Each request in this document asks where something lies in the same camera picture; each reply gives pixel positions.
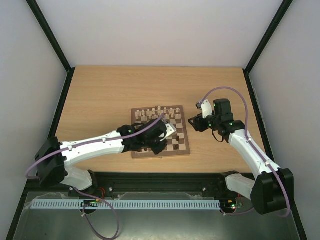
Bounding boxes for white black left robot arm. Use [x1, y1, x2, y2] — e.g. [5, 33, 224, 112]
[31, 118, 177, 190]

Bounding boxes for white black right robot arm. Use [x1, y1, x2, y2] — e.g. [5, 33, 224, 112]
[188, 98, 294, 215]

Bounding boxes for row of light chess pieces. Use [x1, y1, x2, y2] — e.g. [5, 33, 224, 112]
[131, 105, 184, 123]

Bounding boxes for wooden chess board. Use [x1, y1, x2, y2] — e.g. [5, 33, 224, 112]
[131, 109, 191, 159]

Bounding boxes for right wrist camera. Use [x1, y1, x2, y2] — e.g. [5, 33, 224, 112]
[196, 99, 213, 119]

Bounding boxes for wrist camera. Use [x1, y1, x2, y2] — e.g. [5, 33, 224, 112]
[196, 99, 213, 119]
[159, 123, 177, 142]

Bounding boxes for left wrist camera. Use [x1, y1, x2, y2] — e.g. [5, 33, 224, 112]
[159, 123, 177, 142]

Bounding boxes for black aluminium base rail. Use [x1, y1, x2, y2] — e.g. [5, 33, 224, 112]
[24, 171, 253, 198]

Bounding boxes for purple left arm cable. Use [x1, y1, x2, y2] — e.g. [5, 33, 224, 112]
[25, 113, 167, 180]

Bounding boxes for light blue slotted cable duct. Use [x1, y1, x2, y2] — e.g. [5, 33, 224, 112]
[30, 199, 221, 211]

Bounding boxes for black frame post left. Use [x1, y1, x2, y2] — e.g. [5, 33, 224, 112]
[26, 0, 75, 73]

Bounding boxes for black frame post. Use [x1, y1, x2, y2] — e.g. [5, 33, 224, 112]
[26, 0, 75, 73]
[243, 0, 295, 75]

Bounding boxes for black frame post right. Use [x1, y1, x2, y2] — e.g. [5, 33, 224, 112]
[243, 0, 295, 75]

